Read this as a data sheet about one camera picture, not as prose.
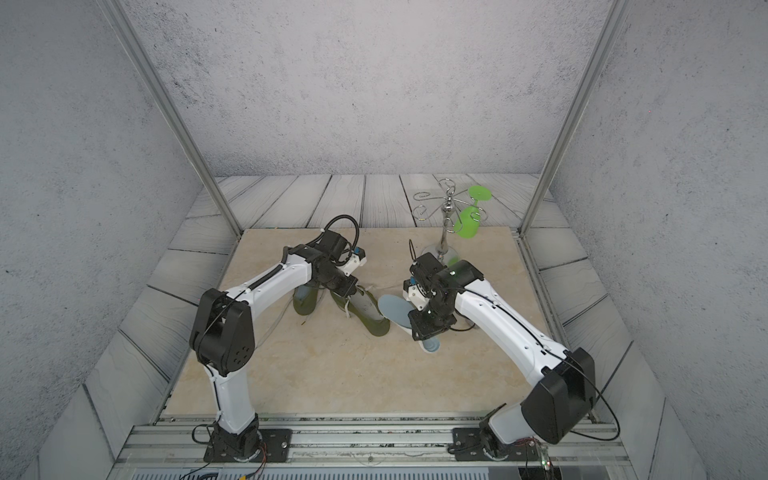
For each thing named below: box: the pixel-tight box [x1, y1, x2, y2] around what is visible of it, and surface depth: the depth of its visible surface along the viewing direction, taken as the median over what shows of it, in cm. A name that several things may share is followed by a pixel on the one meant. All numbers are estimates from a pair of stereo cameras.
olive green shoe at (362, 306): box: [330, 285, 390, 336], surface depth 93 cm
